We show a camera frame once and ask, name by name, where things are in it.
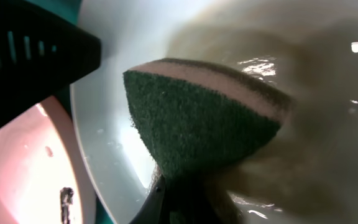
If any pink plate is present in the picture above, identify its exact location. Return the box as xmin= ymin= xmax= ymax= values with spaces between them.
xmin=0 ymin=96 xmax=96 ymax=223

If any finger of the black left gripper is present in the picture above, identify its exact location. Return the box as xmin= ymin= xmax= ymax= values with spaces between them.
xmin=0 ymin=1 xmax=101 ymax=128

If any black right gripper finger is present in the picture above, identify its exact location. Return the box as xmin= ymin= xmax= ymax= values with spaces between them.
xmin=130 ymin=175 xmax=166 ymax=224

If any light blue plate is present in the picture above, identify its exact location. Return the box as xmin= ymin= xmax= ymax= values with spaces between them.
xmin=71 ymin=0 xmax=358 ymax=223

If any teal plastic tray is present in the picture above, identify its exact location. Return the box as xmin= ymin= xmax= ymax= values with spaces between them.
xmin=27 ymin=0 xmax=114 ymax=224

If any green scouring sponge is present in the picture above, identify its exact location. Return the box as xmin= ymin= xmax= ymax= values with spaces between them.
xmin=123 ymin=58 xmax=293 ymax=184

